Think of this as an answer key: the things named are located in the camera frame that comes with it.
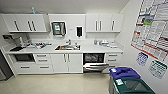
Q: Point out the steel kitchen sink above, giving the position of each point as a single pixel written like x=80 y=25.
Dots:
x=66 y=48

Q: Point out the white kitchen counter unit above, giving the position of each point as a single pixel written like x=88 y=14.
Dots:
x=66 y=61

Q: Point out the small dish soap bottle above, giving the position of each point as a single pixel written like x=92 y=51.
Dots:
x=95 y=41

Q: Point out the black soap dispenser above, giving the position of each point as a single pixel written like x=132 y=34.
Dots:
x=79 y=31

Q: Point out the chrome faucet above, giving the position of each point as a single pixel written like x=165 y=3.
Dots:
x=68 y=42

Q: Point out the open black dishwasher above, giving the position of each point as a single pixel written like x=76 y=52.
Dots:
x=95 y=61

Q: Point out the grey paper towel dispenser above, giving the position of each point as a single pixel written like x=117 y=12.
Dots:
x=58 y=29

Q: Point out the blue lid waste bin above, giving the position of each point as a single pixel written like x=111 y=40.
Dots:
x=125 y=71

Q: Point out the green lid waste bin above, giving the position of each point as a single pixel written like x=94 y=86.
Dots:
x=131 y=86

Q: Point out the built-in black microwave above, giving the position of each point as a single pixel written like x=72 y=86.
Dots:
x=22 y=57

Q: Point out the blue bottle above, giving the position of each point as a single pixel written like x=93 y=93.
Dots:
x=33 y=10

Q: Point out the black coffee machine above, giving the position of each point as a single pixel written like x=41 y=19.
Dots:
x=15 y=41

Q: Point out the white wall cabinet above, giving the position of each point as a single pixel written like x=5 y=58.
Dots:
x=25 y=23
x=105 y=22

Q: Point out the large wall poster sheet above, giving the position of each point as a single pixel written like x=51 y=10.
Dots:
x=151 y=30

